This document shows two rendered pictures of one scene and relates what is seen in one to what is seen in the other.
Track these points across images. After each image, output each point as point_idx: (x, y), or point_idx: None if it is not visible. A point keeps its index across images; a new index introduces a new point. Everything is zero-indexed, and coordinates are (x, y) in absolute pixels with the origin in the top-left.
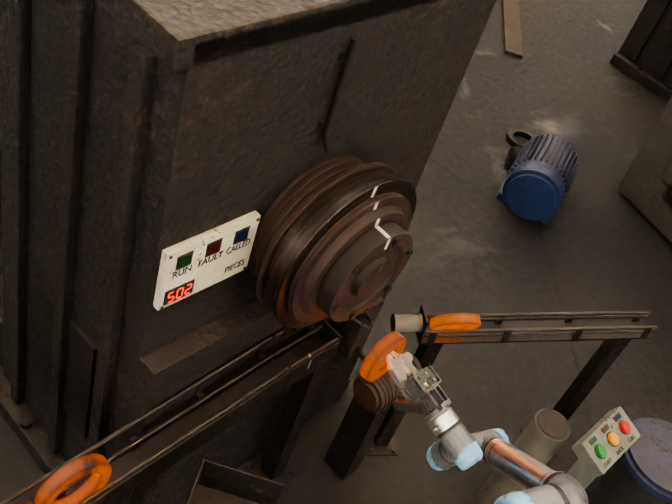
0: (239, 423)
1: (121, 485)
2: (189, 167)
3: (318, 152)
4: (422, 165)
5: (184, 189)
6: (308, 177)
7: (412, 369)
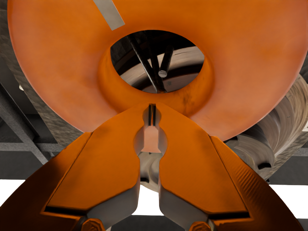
0: None
1: None
2: (279, 158)
3: None
4: (34, 96)
5: (286, 151)
6: None
7: (107, 230)
